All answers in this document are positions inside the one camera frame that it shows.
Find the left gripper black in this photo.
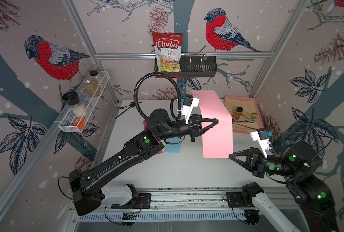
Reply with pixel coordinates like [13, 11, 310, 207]
[156, 113, 216, 143]

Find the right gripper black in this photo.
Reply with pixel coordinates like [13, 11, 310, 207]
[230, 147, 300, 180]

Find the light pink paper sheet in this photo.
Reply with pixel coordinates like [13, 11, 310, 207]
[192, 90, 233, 159]

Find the light blue paper sheet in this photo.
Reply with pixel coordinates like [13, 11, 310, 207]
[163, 137, 181, 154]

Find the magenta paper sheet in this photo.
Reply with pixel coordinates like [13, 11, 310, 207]
[143, 118, 164, 155]

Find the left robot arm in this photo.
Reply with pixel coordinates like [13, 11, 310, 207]
[68, 109, 219, 216]

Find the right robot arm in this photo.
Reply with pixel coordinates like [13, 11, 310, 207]
[229, 141, 338, 232]

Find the iridescent purple spoon front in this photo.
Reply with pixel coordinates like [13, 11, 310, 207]
[233, 123, 255, 130]

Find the iridescent rainbow spoon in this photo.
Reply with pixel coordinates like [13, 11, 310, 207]
[232, 119, 257, 124]

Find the red pepper spice jar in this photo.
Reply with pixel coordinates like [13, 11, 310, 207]
[233, 107, 243, 121]

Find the beige cloth napkin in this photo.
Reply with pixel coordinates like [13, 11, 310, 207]
[225, 98, 262, 133]

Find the pink plastic tray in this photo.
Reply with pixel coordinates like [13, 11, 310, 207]
[223, 95, 266, 136]

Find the black spoon on table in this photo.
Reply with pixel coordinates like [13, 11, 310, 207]
[115, 101, 135, 119]

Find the Chuba cassava chips bag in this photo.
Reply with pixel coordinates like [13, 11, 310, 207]
[152, 32, 183, 73]

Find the tan spice bottle rear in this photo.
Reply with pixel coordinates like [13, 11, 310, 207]
[90, 70, 104, 89]

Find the tan spice bottle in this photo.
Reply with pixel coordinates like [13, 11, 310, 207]
[83, 77, 99, 98]
[90, 70, 104, 89]

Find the tan spice bottle front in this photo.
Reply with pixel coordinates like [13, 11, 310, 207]
[83, 77, 99, 98]

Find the small red box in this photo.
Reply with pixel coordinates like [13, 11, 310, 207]
[72, 118, 85, 131]

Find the black lid grinder jar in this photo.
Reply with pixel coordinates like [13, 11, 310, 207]
[62, 91, 89, 118]

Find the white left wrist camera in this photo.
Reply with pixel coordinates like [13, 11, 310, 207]
[181, 94, 200, 124]

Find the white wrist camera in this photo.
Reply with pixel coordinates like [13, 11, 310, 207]
[181, 94, 200, 124]
[249, 128, 273, 158]

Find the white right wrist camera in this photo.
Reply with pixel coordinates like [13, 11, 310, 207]
[249, 128, 273, 158]

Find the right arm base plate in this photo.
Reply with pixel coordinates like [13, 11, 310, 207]
[225, 190, 262, 208]

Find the gold spoon cream handle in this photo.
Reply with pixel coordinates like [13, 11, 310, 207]
[243, 112, 258, 117]

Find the black wire wall basket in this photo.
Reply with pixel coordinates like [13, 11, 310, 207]
[155, 55, 217, 78]

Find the black corrugated cable hose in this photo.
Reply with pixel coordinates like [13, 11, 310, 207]
[133, 72, 184, 120]

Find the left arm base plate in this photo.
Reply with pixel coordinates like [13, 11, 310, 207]
[125, 193, 152, 209]

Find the clear acrylic wall shelf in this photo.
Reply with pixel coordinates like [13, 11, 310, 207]
[59, 71, 110, 137]

